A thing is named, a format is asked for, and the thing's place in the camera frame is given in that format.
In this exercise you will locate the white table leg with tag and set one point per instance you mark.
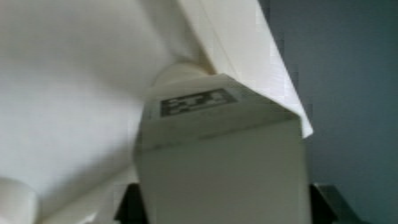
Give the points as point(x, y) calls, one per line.
point(219, 154)

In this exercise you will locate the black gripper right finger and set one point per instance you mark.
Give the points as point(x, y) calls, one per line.
point(331, 210)

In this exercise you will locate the white square tabletop panel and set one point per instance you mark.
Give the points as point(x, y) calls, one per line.
point(84, 51)

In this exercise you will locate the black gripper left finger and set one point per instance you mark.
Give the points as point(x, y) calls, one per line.
point(128, 214)

